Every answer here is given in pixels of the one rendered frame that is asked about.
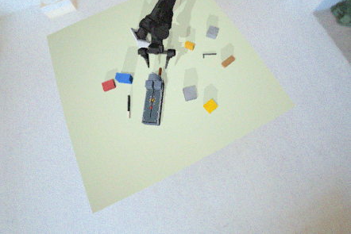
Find small yellow block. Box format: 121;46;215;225
185;41;195;51

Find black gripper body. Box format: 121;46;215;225
138;37;176;56

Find yellow square block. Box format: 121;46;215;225
203;99;218;113

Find red rectangular block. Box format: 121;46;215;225
102;79;116;91

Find blue block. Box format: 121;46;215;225
115;73;133;84

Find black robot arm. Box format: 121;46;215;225
135;0;176;56

